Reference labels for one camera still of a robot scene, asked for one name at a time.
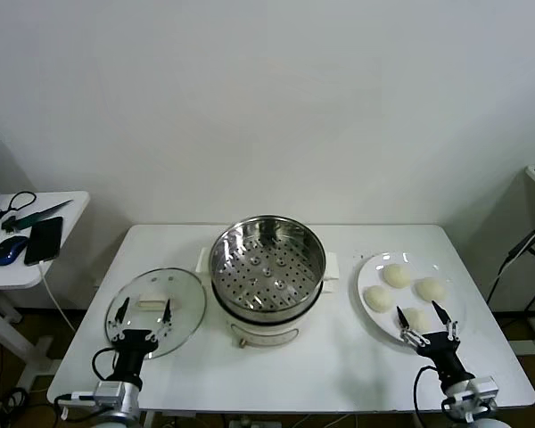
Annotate black smartphone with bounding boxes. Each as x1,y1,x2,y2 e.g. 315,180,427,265
24,216,65,267

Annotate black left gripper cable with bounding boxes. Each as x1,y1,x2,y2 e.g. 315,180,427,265
55,346,119,407

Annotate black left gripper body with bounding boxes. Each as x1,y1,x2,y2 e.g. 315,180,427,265
113,328,160,383

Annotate white round plate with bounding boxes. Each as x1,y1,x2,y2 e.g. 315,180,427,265
356,252,468,348

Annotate stainless steel steamer basket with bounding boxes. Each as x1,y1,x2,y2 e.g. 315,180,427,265
197,215,342,325

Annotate glass lid with cream handle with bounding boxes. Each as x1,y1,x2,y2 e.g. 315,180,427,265
104,267,206,360

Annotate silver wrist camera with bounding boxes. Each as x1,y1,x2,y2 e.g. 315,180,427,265
443,376,500,415
92,381,137,409

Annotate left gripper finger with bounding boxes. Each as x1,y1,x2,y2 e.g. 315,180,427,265
106,297,131,342
150,297,174,343

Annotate white electric cooker base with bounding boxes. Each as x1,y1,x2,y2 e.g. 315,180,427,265
211,276,335,350

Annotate white charging cable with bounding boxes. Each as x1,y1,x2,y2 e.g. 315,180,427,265
37,261,78,333

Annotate thin black looped cable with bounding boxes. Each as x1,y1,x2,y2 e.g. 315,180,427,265
0,190,37,219

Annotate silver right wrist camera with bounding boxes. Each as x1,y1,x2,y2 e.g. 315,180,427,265
443,376,500,415

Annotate white side table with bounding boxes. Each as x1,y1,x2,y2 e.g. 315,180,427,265
0,190,92,393

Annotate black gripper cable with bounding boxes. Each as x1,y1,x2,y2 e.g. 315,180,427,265
55,346,119,407
412,363,448,428

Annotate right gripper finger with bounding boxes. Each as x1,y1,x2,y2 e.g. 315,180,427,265
396,305,428,349
431,300,461,343

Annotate black floor cable bundle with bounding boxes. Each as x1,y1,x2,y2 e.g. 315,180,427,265
0,386,32,423

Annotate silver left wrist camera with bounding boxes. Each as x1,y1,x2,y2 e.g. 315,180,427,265
92,381,137,409

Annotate white steamed baozi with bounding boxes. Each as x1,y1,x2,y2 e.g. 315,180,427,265
364,285,394,312
382,263,412,290
415,276,446,302
400,307,431,333

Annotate blue computer mouse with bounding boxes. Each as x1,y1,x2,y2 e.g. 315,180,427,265
0,235,30,268

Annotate black power cable with adapter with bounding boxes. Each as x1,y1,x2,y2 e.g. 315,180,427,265
485,228,535,332

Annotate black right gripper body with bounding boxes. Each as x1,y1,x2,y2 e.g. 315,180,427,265
416,332,472,389

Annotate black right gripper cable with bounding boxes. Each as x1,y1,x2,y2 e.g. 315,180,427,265
412,363,448,428

